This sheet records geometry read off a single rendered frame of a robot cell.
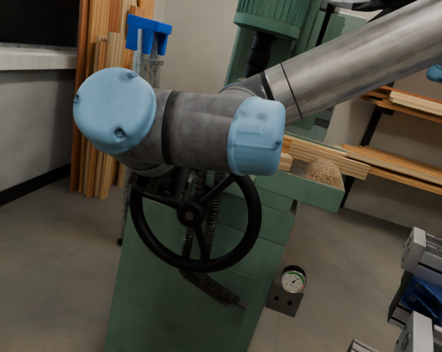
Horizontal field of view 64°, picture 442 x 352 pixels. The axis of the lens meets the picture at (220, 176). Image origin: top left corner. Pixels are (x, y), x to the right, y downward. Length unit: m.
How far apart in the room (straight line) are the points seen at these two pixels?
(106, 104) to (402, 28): 0.32
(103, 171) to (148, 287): 1.40
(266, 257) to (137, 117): 0.71
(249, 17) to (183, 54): 2.62
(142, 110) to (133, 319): 0.97
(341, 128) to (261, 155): 3.08
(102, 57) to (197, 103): 1.96
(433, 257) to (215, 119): 0.92
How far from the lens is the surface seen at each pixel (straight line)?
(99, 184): 2.48
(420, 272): 1.17
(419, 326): 0.77
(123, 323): 1.25
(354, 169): 1.03
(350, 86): 0.45
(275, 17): 0.93
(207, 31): 3.48
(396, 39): 0.45
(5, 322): 1.65
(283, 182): 0.88
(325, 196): 0.89
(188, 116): 0.33
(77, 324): 1.62
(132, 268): 1.11
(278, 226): 0.92
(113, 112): 0.33
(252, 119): 0.32
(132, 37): 1.80
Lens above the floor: 1.15
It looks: 20 degrees down
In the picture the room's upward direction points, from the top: 15 degrees clockwise
